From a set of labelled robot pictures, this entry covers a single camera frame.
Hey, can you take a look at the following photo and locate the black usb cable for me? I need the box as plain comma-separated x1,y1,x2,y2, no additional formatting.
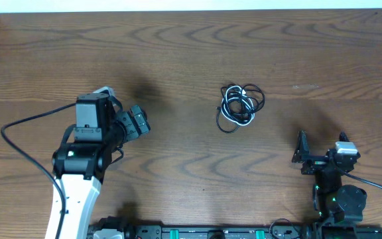
216,82,266,134

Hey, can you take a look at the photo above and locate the white usb cable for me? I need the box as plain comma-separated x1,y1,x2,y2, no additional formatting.
220,85,255,127

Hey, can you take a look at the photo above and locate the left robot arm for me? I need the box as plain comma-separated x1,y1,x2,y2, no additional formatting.
45,93,151,238

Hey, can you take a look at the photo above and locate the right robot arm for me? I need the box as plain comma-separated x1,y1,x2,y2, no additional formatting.
292,131,367,224

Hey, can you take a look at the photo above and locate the white back board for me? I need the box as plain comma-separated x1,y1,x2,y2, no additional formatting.
0,0,382,13

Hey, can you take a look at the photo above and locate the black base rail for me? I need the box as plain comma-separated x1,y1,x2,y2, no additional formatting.
85,216,382,239

